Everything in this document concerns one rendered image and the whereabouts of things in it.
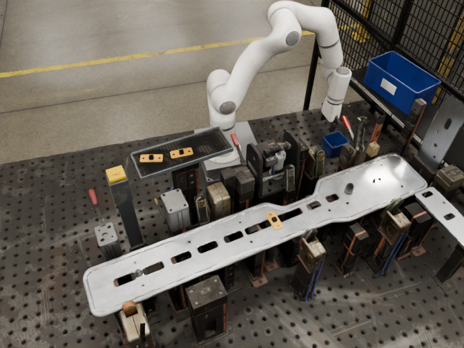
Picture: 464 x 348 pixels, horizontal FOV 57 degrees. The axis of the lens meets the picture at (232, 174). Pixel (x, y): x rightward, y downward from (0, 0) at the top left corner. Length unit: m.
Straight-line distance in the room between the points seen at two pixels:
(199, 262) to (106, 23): 3.75
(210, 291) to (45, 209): 1.04
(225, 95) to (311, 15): 0.46
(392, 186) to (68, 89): 3.01
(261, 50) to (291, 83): 2.21
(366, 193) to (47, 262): 1.36
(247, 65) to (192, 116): 1.83
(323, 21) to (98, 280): 1.27
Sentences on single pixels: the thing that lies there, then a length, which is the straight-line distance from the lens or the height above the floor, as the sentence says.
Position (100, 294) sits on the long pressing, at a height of 1.00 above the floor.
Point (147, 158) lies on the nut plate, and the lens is 1.62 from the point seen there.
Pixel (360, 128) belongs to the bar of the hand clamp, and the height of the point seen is 1.16.
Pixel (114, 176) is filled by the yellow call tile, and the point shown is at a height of 1.16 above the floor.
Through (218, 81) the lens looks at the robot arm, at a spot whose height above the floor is 1.22.
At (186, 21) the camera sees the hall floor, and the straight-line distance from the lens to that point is 4.83.
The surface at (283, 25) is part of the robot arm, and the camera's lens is 1.69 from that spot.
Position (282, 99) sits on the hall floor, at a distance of 3.76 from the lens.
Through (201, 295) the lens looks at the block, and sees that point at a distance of 1.43.
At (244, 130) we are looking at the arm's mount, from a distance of 2.25.
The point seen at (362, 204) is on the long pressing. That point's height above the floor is 1.00.
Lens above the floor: 2.32
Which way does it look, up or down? 49 degrees down
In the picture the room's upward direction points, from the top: 1 degrees clockwise
